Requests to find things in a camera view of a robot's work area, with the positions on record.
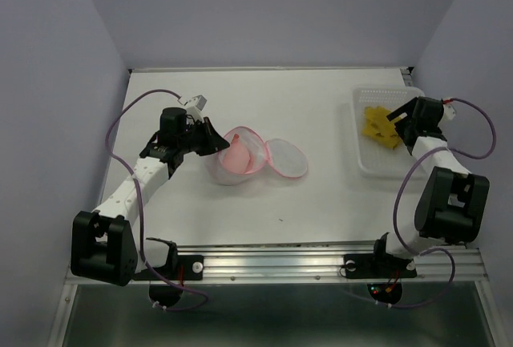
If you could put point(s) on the aluminium mounting rail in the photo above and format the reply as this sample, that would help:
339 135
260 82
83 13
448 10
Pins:
320 264

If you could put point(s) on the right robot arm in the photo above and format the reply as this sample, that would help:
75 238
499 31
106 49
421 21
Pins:
451 207

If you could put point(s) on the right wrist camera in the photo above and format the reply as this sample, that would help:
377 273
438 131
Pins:
449 112

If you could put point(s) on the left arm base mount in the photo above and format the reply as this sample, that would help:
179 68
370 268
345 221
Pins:
167 271

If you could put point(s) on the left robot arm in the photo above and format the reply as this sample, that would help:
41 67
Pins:
103 246

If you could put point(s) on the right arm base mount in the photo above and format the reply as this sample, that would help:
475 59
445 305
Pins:
384 271

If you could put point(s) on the yellow bra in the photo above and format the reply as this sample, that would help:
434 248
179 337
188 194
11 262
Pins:
378 128

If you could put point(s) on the white plastic basket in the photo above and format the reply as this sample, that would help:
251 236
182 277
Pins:
373 159

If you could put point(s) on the white mesh laundry bag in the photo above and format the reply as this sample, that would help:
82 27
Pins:
284 158

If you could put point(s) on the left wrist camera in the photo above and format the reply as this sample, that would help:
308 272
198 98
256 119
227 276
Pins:
194 106

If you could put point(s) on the pink bra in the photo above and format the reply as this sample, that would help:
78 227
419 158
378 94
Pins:
237 157

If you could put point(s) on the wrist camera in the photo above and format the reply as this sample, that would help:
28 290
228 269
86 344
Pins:
449 112
194 106

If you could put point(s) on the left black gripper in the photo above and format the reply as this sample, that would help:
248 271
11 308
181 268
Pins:
214 143

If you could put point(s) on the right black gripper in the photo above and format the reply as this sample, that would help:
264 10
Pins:
408 107

